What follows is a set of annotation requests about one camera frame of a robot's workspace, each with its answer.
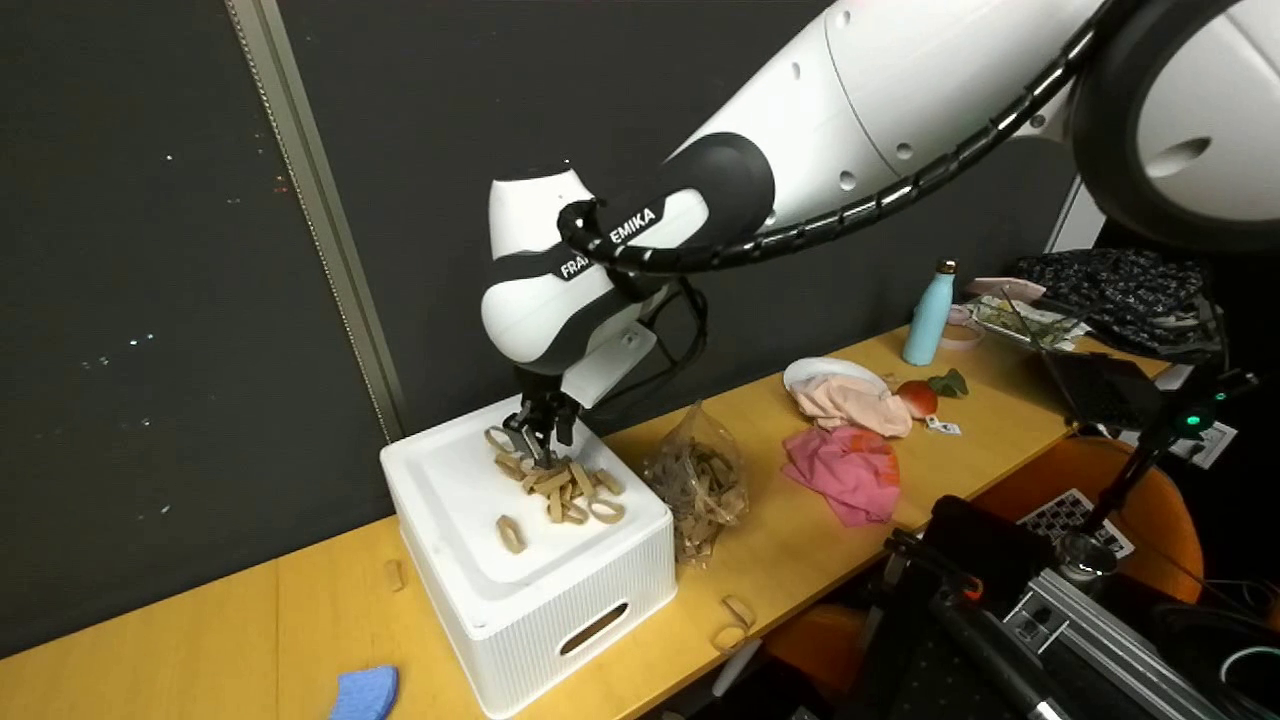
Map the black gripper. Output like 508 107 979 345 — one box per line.
508 359 592 468

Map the tan rubber band bunch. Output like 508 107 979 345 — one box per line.
479 421 631 533

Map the clear rubber band bag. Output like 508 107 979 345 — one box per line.
634 402 756 573

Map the black patterned bag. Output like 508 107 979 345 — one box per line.
1013 244 1231 364

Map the white foam box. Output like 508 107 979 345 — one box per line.
376 396 679 720

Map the white and pink cloth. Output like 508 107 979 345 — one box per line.
778 353 917 438

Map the blue sponge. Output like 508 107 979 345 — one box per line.
328 660 402 720

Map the red toy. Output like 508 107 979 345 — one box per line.
891 369 971 437

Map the teal water bottle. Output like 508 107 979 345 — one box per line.
901 254 958 372

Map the black clamp equipment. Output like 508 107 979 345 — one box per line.
864 493 1072 720

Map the pink bowl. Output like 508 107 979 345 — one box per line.
971 271 1052 307

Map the printed paper packet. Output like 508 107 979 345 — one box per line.
964 290 1093 353

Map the checkered pad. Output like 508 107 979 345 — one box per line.
1024 485 1136 564

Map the black pouch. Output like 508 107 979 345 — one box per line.
1043 348 1172 437

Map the black stand rod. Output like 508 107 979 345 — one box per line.
1065 372 1265 582

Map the grey ribbed metal block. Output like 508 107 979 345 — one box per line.
997 569 1223 720

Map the orange shell chair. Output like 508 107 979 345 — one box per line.
765 432 1210 702

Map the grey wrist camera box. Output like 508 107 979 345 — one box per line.
554 317 664 411

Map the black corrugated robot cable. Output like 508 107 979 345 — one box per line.
571 0 1136 402

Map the grey wall strip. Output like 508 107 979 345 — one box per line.
220 0 412 442

